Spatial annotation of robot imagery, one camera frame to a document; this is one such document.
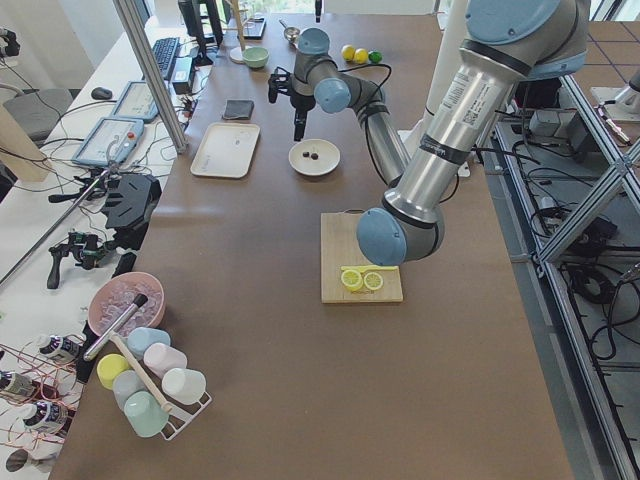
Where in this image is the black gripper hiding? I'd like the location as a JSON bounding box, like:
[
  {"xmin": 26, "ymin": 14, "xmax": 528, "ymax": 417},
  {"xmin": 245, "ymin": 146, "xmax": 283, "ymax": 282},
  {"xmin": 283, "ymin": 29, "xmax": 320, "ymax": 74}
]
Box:
[{"xmin": 268, "ymin": 69, "xmax": 316, "ymax": 141}]

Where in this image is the lower lemon slice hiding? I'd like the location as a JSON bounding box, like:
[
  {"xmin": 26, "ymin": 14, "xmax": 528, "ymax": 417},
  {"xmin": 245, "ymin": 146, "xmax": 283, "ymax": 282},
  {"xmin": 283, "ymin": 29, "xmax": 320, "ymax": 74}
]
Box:
[{"xmin": 340, "ymin": 269, "xmax": 364, "ymax": 292}]

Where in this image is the yellow cup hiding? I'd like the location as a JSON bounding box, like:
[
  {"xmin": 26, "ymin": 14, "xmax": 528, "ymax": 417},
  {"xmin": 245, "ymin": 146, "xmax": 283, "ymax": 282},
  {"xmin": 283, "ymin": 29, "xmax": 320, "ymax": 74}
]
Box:
[{"xmin": 97, "ymin": 353, "xmax": 131, "ymax": 390}]

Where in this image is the metal rod black tip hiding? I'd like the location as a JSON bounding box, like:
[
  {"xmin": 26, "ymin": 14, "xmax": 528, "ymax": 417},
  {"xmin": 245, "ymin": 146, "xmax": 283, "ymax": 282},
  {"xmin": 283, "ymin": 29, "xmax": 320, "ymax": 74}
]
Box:
[{"xmin": 82, "ymin": 293, "xmax": 148, "ymax": 362}]

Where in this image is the cream rabbit tray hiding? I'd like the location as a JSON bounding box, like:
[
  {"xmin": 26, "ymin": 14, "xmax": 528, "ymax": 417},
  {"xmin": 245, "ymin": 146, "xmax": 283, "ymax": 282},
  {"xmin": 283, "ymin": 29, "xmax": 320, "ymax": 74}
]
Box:
[{"xmin": 190, "ymin": 122, "xmax": 260, "ymax": 179}]

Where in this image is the lemon slice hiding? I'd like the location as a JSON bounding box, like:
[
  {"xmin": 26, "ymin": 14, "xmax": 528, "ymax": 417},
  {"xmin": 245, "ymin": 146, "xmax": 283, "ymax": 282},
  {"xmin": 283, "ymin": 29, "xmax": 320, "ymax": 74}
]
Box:
[
  {"xmin": 340, "ymin": 269, "xmax": 364, "ymax": 292},
  {"xmin": 363, "ymin": 271, "xmax": 384, "ymax": 291}
]

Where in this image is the green bowl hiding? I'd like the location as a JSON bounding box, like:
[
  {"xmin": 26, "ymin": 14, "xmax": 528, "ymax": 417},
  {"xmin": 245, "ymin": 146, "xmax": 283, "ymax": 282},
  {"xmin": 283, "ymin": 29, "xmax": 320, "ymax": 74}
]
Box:
[{"xmin": 242, "ymin": 46, "xmax": 270, "ymax": 69}]

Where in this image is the black computer mouse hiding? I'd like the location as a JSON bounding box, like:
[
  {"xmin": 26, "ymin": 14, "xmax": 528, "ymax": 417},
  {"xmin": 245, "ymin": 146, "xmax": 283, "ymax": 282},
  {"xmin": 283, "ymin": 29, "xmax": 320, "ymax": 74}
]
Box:
[{"xmin": 91, "ymin": 87, "xmax": 113, "ymax": 100}]

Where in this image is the lower whole lemon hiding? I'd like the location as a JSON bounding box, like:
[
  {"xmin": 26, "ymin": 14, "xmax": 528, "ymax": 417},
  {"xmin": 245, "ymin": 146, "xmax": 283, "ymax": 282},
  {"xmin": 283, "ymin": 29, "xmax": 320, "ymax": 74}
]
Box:
[{"xmin": 353, "ymin": 48, "xmax": 369, "ymax": 65}]

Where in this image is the upper whole lemon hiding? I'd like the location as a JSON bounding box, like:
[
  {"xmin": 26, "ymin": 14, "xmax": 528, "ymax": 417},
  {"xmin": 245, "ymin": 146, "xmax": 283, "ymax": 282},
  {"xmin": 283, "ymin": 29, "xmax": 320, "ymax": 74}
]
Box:
[{"xmin": 341, "ymin": 44, "xmax": 356, "ymax": 62}]

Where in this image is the yellow plastic knife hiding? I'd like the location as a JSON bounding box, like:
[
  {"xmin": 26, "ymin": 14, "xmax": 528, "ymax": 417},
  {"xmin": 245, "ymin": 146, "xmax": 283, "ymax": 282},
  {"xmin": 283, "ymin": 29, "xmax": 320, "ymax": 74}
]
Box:
[{"xmin": 340, "ymin": 265, "xmax": 399, "ymax": 274}]

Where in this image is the white cup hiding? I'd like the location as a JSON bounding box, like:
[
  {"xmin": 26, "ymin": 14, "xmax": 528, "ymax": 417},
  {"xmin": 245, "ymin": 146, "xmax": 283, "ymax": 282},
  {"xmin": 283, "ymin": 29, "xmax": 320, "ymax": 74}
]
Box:
[{"xmin": 162, "ymin": 368, "xmax": 206, "ymax": 405}]

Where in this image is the grey folded cloth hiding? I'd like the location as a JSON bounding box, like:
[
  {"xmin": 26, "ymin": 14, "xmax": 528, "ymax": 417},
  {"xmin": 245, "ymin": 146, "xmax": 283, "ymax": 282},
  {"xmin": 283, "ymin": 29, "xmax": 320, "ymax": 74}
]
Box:
[{"xmin": 222, "ymin": 99, "xmax": 254, "ymax": 120}]

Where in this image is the green lime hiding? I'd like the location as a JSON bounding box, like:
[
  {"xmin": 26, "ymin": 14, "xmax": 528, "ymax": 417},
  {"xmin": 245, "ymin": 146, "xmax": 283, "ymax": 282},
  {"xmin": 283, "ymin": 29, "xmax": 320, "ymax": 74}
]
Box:
[{"xmin": 368, "ymin": 50, "xmax": 382, "ymax": 64}]

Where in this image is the tea bottle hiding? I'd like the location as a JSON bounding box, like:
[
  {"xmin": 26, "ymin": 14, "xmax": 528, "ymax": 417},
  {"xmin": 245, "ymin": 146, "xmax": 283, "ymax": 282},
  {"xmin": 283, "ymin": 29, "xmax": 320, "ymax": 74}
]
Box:
[{"xmin": 36, "ymin": 335, "xmax": 80, "ymax": 365}]

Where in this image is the metal scoop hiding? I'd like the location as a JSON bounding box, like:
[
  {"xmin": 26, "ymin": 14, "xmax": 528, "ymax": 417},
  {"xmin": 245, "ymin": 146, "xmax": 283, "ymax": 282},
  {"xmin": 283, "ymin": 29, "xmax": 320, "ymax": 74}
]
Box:
[{"xmin": 279, "ymin": 19, "xmax": 301, "ymax": 47}]

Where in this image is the bamboo cutting board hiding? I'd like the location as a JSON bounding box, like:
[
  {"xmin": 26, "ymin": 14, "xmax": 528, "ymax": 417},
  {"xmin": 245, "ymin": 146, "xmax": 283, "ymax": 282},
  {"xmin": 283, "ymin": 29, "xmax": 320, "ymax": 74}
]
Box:
[{"xmin": 320, "ymin": 213, "xmax": 404, "ymax": 304}]

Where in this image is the blue teach pendant near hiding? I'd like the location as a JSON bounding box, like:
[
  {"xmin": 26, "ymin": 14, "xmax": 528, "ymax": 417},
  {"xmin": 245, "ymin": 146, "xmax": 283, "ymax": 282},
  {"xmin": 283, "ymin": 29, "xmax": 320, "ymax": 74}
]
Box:
[{"xmin": 71, "ymin": 117, "xmax": 144, "ymax": 167}]

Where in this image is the black keyboard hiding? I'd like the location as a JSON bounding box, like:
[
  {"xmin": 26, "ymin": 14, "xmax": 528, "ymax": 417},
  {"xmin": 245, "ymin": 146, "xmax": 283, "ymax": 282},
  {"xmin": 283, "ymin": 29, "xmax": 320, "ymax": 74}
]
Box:
[{"xmin": 152, "ymin": 37, "xmax": 180, "ymax": 80}]

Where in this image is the pink cup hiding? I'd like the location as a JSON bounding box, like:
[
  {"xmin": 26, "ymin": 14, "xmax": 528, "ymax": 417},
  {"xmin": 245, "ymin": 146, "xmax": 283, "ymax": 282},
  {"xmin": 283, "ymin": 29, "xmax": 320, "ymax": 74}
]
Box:
[{"xmin": 143, "ymin": 342, "xmax": 188, "ymax": 378}]

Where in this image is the wooden stand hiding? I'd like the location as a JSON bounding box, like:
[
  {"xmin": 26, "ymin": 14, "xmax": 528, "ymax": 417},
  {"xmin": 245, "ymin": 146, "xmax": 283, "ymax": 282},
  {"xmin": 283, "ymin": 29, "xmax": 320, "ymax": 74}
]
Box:
[{"xmin": 225, "ymin": 0, "xmax": 247, "ymax": 64}]

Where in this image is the whole lemon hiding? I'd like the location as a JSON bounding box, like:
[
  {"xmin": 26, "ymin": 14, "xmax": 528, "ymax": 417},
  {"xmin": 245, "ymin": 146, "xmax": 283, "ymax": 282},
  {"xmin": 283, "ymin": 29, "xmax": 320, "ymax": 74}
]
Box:
[
  {"xmin": 353, "ymin": 48, "xmax": 369, "ymax": 65},
  {"xmin": 341, "ymin": 44, "xmax": 356, "ymax": 62}
]

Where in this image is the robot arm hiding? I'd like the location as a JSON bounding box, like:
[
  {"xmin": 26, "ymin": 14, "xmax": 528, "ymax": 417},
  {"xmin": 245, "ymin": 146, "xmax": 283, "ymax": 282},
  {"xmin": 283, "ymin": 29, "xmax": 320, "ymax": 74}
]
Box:
[{"xmin": 268, "ymin": 1, "xmax": 590, "ymax": 266}]

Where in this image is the green cup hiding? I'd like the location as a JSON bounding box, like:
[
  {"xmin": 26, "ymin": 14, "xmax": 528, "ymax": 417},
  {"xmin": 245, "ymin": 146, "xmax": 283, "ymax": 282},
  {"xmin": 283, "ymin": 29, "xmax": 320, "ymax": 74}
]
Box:
[{"xmin": 124, "ymin": 391, "xmax": 169, "ymax": 438}]

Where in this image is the aluminium frame post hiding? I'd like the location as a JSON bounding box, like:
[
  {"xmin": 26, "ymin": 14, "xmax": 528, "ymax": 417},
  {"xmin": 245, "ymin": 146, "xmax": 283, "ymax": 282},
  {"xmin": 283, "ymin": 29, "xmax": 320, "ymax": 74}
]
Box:
[{"xmin": 113, "ymin": 0, "xmax": 187, "ymax": 154}]

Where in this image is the upper lemon slice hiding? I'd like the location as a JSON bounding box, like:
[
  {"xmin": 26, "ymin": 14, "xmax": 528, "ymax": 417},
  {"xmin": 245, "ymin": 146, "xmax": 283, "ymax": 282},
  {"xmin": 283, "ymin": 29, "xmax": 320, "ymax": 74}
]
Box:
[{"xmin": 363, "ymin": 271, "xmax": 384, "ymax": 291}]

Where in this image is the blue teach pendant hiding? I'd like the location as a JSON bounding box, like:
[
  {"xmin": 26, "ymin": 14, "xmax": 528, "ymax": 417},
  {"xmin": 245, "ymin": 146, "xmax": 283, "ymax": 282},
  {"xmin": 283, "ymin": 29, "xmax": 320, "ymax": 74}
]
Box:
[
  {"xmin": 111, "ymin": 81, "xmax": 159, "ymax": 123},
  {"xmin": 71, "ymin": 117, "xmax": 144, "ymax": 167}
]

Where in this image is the blue cup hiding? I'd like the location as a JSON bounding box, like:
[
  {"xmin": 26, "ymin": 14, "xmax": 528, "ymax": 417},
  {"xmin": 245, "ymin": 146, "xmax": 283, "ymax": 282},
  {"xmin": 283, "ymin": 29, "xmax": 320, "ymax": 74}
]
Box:
[{"xmin": 127, "ymin": 327, "xmax": 171, "ymax": 360}]

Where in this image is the cream round plate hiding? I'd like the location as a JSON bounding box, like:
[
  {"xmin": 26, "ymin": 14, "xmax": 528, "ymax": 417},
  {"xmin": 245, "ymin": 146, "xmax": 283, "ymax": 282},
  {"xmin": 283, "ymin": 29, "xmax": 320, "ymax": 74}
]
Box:
[{"xmin": 288, "ymin": 139, "xmax": 341, "ymax": 177}]

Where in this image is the blue teach pendant far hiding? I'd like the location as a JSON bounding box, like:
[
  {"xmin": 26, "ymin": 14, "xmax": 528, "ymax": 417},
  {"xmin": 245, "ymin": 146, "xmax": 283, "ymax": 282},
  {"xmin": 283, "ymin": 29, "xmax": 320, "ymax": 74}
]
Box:
[{"xmin": 111, "ymin": 81, "xmax": 159, "ymax": 123}]

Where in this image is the pink bowl with ice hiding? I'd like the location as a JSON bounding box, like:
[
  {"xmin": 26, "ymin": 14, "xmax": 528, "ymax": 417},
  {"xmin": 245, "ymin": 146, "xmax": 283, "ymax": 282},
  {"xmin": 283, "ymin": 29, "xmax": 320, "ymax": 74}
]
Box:
[{"xmin": 88, "ymin": 272, "xmax": 166, "ymax": 337}]

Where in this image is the white cup rack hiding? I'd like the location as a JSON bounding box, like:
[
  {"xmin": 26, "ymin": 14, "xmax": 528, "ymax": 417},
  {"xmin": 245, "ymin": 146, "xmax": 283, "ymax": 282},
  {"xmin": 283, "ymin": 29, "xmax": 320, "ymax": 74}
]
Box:
[{"xmin": 160, "ymin": 392, "xmax": 213, "ymax": 441}]

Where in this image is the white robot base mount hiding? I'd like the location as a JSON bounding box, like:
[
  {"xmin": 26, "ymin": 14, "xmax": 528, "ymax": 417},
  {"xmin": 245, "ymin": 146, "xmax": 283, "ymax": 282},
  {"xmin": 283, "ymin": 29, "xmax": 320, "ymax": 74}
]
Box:
[{"xmin": 399, "ymin": 0, "xmax": 468, "ymax": 154}]

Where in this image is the grey cup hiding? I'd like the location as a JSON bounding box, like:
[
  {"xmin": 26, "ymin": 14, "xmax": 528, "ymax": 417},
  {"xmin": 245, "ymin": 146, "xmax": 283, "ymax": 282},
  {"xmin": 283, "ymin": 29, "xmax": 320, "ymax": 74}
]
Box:
[{"xmin": 112, "ymin": 370, "xmax": 147, "ymax": 411}]

